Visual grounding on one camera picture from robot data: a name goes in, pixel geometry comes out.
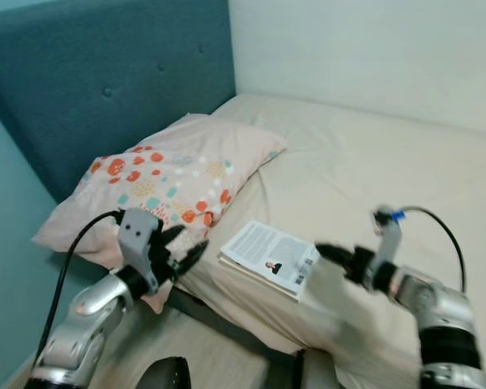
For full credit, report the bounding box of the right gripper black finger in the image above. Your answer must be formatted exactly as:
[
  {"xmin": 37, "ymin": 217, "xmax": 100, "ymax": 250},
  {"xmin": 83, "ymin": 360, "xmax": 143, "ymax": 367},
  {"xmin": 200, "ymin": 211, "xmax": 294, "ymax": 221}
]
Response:
[{"xmin": 316, "ymin": 243, "xmax": 356, "ymax": 268}]

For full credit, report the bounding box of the white paperback book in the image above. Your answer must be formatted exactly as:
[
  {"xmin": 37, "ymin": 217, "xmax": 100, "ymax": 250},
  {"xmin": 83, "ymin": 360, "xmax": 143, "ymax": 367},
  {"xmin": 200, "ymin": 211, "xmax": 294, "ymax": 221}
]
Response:
[{"xmin": 219, "ymin": 220, "xmax": 321, "ymax": 302}]

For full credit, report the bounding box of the pink patterned pillow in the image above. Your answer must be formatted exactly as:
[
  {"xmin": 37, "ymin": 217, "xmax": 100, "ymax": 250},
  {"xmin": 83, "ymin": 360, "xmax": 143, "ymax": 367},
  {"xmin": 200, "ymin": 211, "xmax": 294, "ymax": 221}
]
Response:
[{"xmin": 32, "ymin": 113, "xmax": 288, "ymax": 313}]

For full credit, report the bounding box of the beige sheeted mattress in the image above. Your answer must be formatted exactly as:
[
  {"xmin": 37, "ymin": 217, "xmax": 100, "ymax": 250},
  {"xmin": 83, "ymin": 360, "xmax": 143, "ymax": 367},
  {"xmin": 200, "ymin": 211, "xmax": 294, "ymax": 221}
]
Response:
[{"xmin": 170, "ymin": 93, "xmax": 486, "ymax": 389}]

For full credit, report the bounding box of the robot's dark left leg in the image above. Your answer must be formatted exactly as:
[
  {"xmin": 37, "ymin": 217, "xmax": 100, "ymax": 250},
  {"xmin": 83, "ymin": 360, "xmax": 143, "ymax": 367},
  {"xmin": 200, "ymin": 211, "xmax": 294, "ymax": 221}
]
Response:
[{"xmin": 134, "ymin": 357, "xmax": 193, "ymax": 389}]

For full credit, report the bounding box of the robot's dark leg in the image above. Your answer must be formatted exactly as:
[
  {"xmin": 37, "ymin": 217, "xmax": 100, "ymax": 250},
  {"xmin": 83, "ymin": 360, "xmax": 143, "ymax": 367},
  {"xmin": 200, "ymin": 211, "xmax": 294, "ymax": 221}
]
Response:
[
  {"xmin": 134, "ymin": 357, "xmax": 193, "ymax": 389},
  {"xmin": 290, "ymin": 348, "xmax": 345, "ymax": 389}
]

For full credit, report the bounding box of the robot's dark right leg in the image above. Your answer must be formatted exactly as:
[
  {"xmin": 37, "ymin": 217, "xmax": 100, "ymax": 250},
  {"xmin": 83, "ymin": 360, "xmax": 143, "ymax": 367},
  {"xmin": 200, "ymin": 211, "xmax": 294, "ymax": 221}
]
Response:
[{"xmin": 290, "ymin": 348, "xmax": 345, "ymax": 389}]

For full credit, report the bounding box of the blue upholstered headboard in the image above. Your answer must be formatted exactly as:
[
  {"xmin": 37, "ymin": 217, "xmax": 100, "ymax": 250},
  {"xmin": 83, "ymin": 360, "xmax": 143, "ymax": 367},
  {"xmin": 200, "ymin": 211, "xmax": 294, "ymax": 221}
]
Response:
[{"xmin": 0, "ymin": 0, "xmax": 237, "ymax": 203}]

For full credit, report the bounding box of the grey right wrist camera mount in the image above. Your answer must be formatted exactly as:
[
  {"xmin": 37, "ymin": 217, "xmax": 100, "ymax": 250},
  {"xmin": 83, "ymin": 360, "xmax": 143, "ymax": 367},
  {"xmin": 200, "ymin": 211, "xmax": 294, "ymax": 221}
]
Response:
[{"xmin": 373, "ymin": 207, "xmax": 406, "ymax": 264}]

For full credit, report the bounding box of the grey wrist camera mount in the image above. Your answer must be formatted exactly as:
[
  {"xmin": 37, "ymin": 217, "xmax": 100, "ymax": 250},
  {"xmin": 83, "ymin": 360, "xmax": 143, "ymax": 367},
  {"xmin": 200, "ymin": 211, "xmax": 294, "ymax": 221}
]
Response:
[
  {"xmin": 117, "ymin": 207, "xmax": 163, "ymax": 272},
  {"xmin": 373, "ymin": 207, "xmax": 406, "ymax": 264}
]

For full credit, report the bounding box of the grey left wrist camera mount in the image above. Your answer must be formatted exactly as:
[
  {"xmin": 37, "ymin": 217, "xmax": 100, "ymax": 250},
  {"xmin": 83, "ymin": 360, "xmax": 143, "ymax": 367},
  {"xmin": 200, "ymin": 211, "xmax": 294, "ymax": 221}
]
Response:
[{"xmin": 117, "ymin": 207, "xmax": 163, "ymax": 272}]

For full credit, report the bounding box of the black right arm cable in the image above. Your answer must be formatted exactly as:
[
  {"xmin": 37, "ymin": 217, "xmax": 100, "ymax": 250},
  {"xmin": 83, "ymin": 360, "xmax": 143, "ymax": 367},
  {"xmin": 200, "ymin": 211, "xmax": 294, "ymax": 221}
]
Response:
[{"xmin": 389, "ymin": 206, "xmax": 467, "ymax": 293}]

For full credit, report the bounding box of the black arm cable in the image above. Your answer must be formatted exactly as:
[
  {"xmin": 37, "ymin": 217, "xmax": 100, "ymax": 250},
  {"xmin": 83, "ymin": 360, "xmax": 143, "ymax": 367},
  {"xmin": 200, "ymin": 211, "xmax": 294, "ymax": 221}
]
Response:
[
  {"xmin": 389, "ymin": 206, "xmax": 467, "ymax": 293},
  {"xmin": 36, "ymin": 209, "xmax": 126, "ymax": 365}
]

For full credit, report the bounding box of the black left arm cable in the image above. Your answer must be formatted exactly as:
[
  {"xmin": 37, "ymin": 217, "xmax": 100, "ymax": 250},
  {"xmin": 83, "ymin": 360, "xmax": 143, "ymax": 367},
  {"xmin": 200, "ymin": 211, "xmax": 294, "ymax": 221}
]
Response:
[{"xmin": 36, "ymin": 209, "xmax": 126, "ymax": 365}]

